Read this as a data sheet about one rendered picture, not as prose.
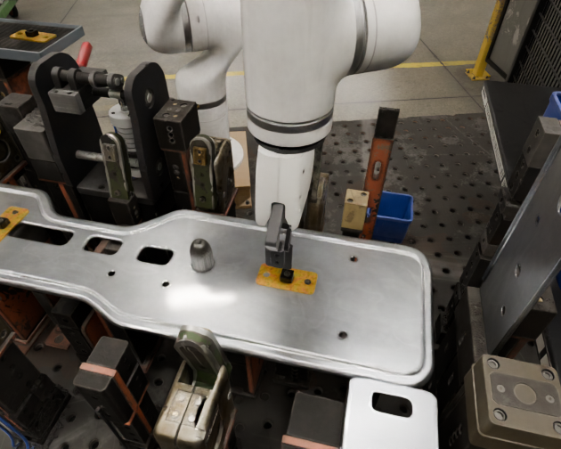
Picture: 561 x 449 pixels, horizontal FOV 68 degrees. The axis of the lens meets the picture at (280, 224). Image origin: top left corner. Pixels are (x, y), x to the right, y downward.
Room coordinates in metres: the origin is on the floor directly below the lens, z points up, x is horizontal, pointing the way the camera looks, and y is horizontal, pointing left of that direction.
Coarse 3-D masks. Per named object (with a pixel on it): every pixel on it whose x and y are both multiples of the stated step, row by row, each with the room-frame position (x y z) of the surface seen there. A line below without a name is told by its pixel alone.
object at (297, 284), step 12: (264, 264) 0.39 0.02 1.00; (264, 276) 0.37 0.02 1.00; (276, 276) 0.37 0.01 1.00; (288, 276) 0.36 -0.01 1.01; (300, 276) 0.37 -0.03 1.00; (312, 276) 0.37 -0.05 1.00; (276, 288) 0.35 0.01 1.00; (288, 288) 0.35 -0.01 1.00; (300, 288) 0.35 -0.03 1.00; (312, 288) 0.35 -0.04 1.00
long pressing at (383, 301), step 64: (0, 192) 0.56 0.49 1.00; (0, 256) 0.41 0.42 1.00; (64, 256) 0.41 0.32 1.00; (128, 256) 0.41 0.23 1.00; (256, 256) 0.41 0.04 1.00; (320, 256) 0.41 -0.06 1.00; (384, 256) 0.41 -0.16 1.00; (128, 320) 0.30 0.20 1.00; (192, 320) 0.30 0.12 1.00; (256, 320) 0.30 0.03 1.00; (320, 320) 0.30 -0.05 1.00; (384, 320) 0.30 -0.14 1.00
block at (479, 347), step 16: (464, 304) 0.33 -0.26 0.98; (480, 304) 0.32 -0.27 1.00; (464, 320) 0.31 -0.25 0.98; (480, 320) 0.30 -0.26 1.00; (448, 336) 0.34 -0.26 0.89; (464, 336) 0.29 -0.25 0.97; (480, 336) 0.28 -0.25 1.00; (448, 352) 0.31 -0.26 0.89; (464, 352) 0.27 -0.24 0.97; (480, 352) 0.25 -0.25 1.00; (448, 368) 0.29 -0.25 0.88; (464, 368) 0.25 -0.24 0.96; (432, 384) 0.31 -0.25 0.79; (448, 384) 0.27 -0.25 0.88; (448, 400) 0.25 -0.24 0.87
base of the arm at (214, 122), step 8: (224, 104) 0.93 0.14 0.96; (200, 112) 0.89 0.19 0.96; (208, 112) 0.90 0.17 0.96; (216, 112) 0.91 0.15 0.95; (224, 112) 0.93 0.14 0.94; (200, 120) 0.89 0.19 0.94; (208, 120) 0.90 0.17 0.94; (216, 120) 0.91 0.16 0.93; (224, 120) 0.93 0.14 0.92; (200, 128) 0.89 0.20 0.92; (208, 128) 0.90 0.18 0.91; (216, 128) 0.91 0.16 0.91; (224, 128) 0.93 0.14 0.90; (216, 136) 0.91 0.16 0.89; (224, 136) 0.93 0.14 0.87; (232, 144) 1.00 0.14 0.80; (232, 152) 0.96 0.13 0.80; (240, 152) 0.97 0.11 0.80; (232, 160) 0.93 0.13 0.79; (240, 160) 0.93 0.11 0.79
